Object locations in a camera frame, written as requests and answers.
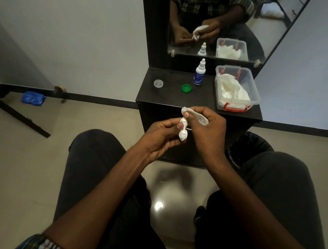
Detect clear plastic box red latches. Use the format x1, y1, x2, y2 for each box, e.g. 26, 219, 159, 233
214, 65, 261, 113

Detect beige door stopper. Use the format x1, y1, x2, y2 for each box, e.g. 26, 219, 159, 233
53, 84, 68, 103

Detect black dressing table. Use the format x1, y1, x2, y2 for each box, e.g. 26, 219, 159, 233
135, 0, 312, 169

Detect person's left hand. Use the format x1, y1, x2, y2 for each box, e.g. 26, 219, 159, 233
138, 118, 190, 165

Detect wall mirror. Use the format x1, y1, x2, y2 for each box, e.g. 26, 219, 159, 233
168, 0, 311, 63

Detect blue plastic packet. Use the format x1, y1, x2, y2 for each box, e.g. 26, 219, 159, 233
20, 91, 46, 106

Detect person's right hand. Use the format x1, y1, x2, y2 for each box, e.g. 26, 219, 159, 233
184, 106, 228, 165

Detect person's left forearm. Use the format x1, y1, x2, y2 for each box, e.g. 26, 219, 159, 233
42, 149, 150, 249

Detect person's right forearm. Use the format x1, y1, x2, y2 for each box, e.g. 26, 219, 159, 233
205, 154, 305, 249

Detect person's right leg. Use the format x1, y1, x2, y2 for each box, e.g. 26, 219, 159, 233
193, 151, 326, 249

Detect person's leg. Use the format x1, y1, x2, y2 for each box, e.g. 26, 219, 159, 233
52, 129, 166, 249
193, 151, 326, 249

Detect white tissues pile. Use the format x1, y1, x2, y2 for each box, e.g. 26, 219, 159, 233
220, 74, 251, 101

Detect black plastic bag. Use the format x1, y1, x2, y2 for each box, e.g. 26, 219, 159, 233
225, 131, 275, 168

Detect plaid shirt sleeve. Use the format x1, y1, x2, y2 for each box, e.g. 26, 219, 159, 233
15, 233, 62, 249

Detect white contact lens case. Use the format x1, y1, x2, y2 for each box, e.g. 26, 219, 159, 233
179, 117, 189, 142

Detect white blue dropper bottle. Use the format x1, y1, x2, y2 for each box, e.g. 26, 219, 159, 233
193, 58, 207, 86

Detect white tissue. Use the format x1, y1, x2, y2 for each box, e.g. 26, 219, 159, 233
181, 106, 209, 126

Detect person's left leg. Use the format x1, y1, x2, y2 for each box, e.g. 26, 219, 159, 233
52, 129, 166, 249

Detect black furniture frame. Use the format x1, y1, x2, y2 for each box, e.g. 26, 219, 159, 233
0, 83, 51, 139

